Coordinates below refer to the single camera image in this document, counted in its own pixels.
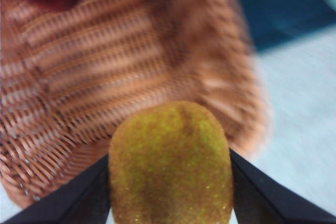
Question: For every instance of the dark rectangular tray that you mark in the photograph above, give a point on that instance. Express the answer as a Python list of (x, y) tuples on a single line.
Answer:
[(283, 11)]

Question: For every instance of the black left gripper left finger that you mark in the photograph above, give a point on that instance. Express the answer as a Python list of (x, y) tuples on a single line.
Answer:
[(65, 203)]

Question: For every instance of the brown fuzzy kiwi fruit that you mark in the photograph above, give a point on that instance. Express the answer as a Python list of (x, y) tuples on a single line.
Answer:
[(170, 169)]

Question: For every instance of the brown wicker basket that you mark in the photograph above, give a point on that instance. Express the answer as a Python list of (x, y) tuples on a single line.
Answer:
[(105, 64)]

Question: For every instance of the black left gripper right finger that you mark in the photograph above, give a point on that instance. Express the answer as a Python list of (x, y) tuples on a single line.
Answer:
[(273, 203)]

